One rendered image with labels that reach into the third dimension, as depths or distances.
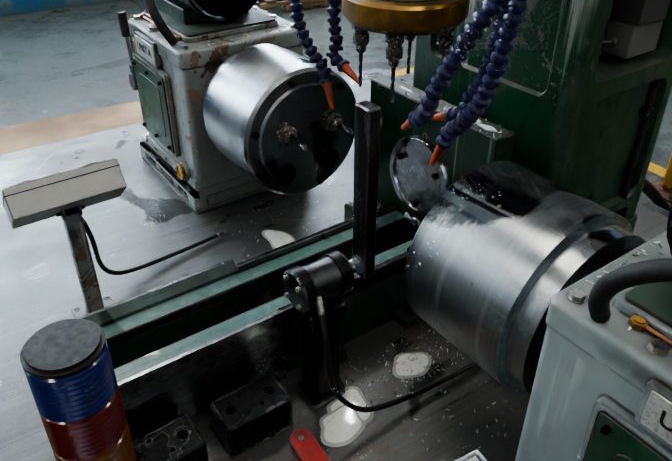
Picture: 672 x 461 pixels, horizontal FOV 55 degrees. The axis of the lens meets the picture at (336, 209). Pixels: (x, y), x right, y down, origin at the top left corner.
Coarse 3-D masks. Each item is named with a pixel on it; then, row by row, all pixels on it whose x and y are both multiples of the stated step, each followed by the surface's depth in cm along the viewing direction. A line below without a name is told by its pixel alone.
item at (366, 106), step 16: (368, 112) 76; (368, 128) 78; (368, 144) 79; (368, 160) 80; (368, 176) 81; (368, 192) 82; (368, 208) 84; (368, 224) 85; (368, 240) 87; (352, 256) 90; (368, 256) 88; (368, 272) 90
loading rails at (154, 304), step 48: (336, 240) 112; (384, 240) 117; (192, 288) 100; (240, 288) 102; (384, 288) 107; (144, 336) 95; (192, 336) 91; (240, 336) 91; (288, 336) 98; (144, 384) 84; (192, 384) 89; (240, 384) 95; (144, 432) 88
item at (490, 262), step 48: (480, 192) 78; (528, 192) 77; (432, 240) 79; (480, 240) 75; (528, 240) 72; (576, 240) 71; (624, 240) 72; (432, 288) 79; (480, 288) 73; (528, 288) 70; (480, 336) 74; (528, 336) 70; (528, 384) 74
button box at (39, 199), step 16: (112, 160) 101; (48, 176) 96; (64, 176) 97; (80, 176) 98; (96, 176) 99; (112, 176) 100; (16, 192) 94; (32, 192) 95; (48, 192) 96; (64, 192) 97; (80, 192) 98; (96, 192) 99; (112, 192) 101; (16, 208) 93; (32, 208) 94; (48, 208) 95; (64, 208) 98; (16, 224) 96
